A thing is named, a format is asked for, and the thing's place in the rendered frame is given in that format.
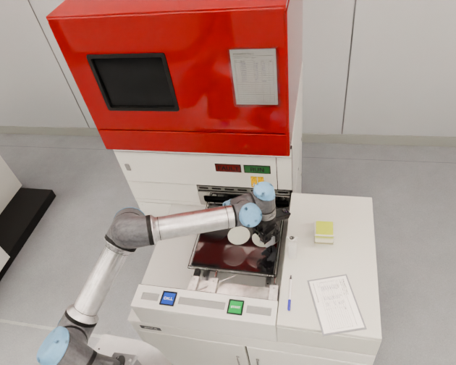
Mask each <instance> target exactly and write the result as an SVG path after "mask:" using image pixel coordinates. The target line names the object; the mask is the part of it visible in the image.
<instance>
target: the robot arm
mask: <svg viewBox="0 0 456 365"><path fill-rule="evenodd" d="M290 215H291V213H289V212H288V210H286V209H285V208H282V209H276V205H275V192H274V186H273V185H272V184H271V183H269V182H259V183H257V184H256V185H255V186H254V189H253V191H252V192H249V193H246V194H244V195H242V196H238V197H236V198H231V199H229V200H228V201H225V202H224V203H223V206H219V207H214V208H210V209H201V210H196V211H188V212H183V213H179V214H170V215H166V216H161V217H154V216H152V215H151V214H150V215H144V213H143V212H142V211H141V210H139V209H138V208H135V207H125V208H123V209H120V210H119V211H118V212H117V213H116V214H115V216H114V220H113V222H112V223H111V225H110V227H109V229H108V231H107V233H106V235H105V237H104V240H105V242H106V245H105V246H104V249H103V250H102V252H101V254H100V256H99V257H98V260H97V262H96V263H95V265H94V267H93V269H92V271H91V273H90V275H89V276H88V278H87V280H86V282H85V284H84V286H83V288H82V290H81V291H80V294H79V296H78V297H77V300H76V301H75V303H74V304H71V305H69V306H68V307H67V309H66V311H65V312H64V314H63V316H62V318H61V319H60V320H59V323H58V325H57V327H56V328H54V329H53V330H52V331H51V332H50V333H49V334H48V336H47V337H46V339H45V340H44V341H43V343H42V345H41V346H40V348H39V349H38V352H37V355H36V359H37V362H38V363H39V364H41V365H120V361H118V360H117V359H116V358H113V357H110V356H106V355H103V354H100V353H97V352H96V351H95V350H93V349H92V348H91V347H90V346H88V340H89V338H90V336H91V334H92V332H93V330H94V328H95V326H96V324H97V323H98V315H97V313H98V311H99V309H100V307H101V305H102V303H103V302H104V300H105V298H106V296H107V294H108V292H109V290H110V289H111V286H112V285H113V283H114V281H115V279H116V277H117V275H118V274H119V271H120V269H121V268H122V265H123V264H124V262H125V260H126V258H127V256H128V255H129V254H130V253H134V252H135V250H136V249H137V248H140V247H144V246H152V245H156V243H157V242H158V241H159V240H166V239H170V238H178V237H182V236H187V235H194V234H199V233H204V232H211V231H216V230H223V229H228V228H233V227H240V226H246V227H252V230H253V229H254V230H255V231H253V235H254V234H256V235H258V236H259V238H260V243H262V242H263V243H264V245H265V244H266V243H267V244H266V248H268V247H269V246H273V245H274V244H275V243H276V242H277V241H278V240H279V239H280V231H279V227H278V225H277V224H276V222H278V221H281V220H284V219H289V217H290Z"/></svg>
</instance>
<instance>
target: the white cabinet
mask: <svg viewBox="0 0 456 365"><path fill-rule="evenodd" d="M129 322H130V324H131V325H132V326H133V328H134V329H135V331H136V332H137V333H138V335H139V336H140V338H141V339H142V341H143V342H146V343H148V344H150V345H152V346H153V347H155V348H158V349H159V350H160V351H161V353H162V354H163V355H164V356H165V357H166V358H167V359H168V360H169V361H170V362H171V363H172V364H173V365H373V362H374V360H375V357H376V356H373V355H368V354H362V353H353V352H347V351H338V350H333V349H328V348H318V347H313V346H307V345H298V344H293V343H283V342H278V341H277V343H276V342H271V341H266V340H256V339H251V338H246V337H237V336H231V335H222V334H216V333H211V332H202V331H197V330H187V329H182V328H176V327H168V326H162V325H157V324H147V323H142V322H133V321H129Z"/></svg>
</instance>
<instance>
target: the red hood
mask: <svg viewBox="0 0 456 365"><path fill-rule="evenodd" d="M46 19H47V20H48V24H49V26H50V28H51V31H52V33H53V34H54V37H55V39H56V42H57V43H58V45H59V48H60V50H61V52H62V54H63V56H64V58H65V61H66V63H67V65H68V67H69V70H70V72H71V73H72V76H73V78H74V80H75V82H76V84H77V86H78V89H79V91H80V93H81V95H82V97H83V100H84V102H85V104H86V106H87V108H88V111H89V112H90V115H91V117H92V119H93V121H94V123H95V125H96V127H97V130H98V132H99V134H100V136H101V139H102V141H103V142H104V145H105V147H106V149H114V150H133V151H171V152H190V153H209V154H246V155H265V156H289V155H290V149H291V144H292V133H293V127H294V121H295V111H296V105H297V95H298V89H299V83H300V73H301V67H302V61H303V0H64V1H63V2H62V3H61V4H60V5H59V6H58V7H57V8H56V9H54V10H53V11H52V12H51V13H50V14H48V15H47V16H46Z"/></svg>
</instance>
